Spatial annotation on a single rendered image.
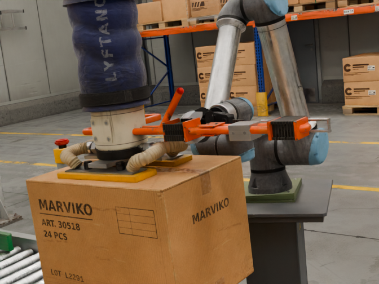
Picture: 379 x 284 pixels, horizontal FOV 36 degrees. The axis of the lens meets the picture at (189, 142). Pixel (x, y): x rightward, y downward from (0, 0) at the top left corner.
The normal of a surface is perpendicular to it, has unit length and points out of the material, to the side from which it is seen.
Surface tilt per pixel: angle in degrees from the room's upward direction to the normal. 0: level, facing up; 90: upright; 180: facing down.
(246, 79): 92
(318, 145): 92
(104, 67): 75
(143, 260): 90
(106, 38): 69
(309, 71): 90
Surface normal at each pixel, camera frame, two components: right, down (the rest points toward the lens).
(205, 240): 0.79, 0.00
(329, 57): -0.59, 0.21
